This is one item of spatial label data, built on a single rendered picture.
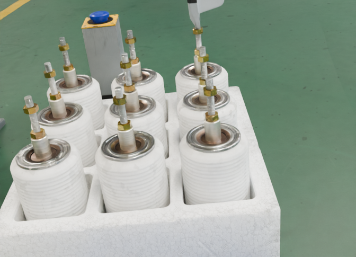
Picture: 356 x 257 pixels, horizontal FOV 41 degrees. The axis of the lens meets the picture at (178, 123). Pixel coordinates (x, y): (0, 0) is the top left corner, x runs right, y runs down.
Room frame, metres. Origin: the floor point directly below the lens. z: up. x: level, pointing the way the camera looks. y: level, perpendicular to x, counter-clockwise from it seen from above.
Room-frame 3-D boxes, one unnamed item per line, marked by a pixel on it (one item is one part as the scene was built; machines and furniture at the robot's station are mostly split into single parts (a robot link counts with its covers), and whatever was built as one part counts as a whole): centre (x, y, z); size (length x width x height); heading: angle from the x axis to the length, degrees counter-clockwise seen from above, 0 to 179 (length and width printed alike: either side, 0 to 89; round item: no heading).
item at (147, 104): (0.68, 0.07, 0.25); 0.08 x 0.08 x 0.01
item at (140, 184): (0.56, 0.07, 0.16); 0.10 x 0.10 x 0.18
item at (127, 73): (0.68, 0.07, 0.31); 0.01 x 0.01 x 0.08
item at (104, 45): (0.97, 0.14, 0.16); 0.07 x 0.07 x 0.31; 89
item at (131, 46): (0.80, 0.07, 0.30); 0.01 x 0.01 x 0.08
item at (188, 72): (0.79, -0.05, 0.25); 0.08 x 0.08 x 0.01
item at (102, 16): (0.97, 0.14, 0.32); 0.04 x 0.04 x 0.02
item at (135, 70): (0.80, 0.07, 0.26); 0.02 x 0.02 x 0.03
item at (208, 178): (0.56, -0.05, 0.16); 0.10 x 0.10 x 0.18
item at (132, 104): (0.68, 0.07, 0.26); 0.02 x 0.02 x 0.03
